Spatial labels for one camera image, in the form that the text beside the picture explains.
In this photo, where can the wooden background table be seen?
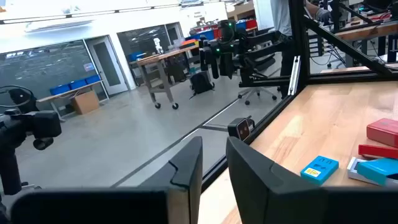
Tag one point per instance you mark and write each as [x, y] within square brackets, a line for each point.
[367, 31]

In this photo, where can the low wooden shelf table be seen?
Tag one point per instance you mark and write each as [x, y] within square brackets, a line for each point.
[62, 95]

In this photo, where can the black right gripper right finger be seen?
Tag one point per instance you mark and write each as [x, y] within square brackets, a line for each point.
[280, 196]

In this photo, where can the wooden workbench on wheels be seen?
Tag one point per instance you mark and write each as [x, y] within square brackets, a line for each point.
[161, 59]

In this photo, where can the cardboard box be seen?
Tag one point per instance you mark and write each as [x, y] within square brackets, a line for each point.
[85, 102]

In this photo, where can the plain teal adapter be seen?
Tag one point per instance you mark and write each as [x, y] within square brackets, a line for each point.
[377, 170]

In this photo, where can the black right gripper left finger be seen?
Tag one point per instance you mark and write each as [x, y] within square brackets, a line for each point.
[149, 199]

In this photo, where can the silver frame bracket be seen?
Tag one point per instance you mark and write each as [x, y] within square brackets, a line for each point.
[293, 76]

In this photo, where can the black backpack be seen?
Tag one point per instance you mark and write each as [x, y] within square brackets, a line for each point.
[201, 82]

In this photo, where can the slim red adapter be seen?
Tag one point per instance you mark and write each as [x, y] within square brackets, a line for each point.
[377, 151]

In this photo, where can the black office chair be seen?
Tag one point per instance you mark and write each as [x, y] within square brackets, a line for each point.
[258, 90]

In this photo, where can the teal adapter with yellow label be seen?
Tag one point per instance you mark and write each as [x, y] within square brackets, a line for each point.
[318, 170]

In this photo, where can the black metal table frame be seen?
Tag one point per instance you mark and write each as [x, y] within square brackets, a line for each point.
[300, 37]

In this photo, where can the glass door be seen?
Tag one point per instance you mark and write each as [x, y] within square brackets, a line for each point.
[107, 63]

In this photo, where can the red storage bin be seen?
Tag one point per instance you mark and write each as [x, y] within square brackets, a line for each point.
[251, 24]

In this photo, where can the blue storage bin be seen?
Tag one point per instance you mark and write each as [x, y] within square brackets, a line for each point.
[92, 79]
[77, 84]
[241, 25]
[59, 89]

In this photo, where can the large red wall charger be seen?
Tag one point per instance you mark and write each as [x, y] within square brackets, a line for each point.
[384, 132]

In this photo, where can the white adapter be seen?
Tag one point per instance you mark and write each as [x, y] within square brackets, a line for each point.
[353, 172]

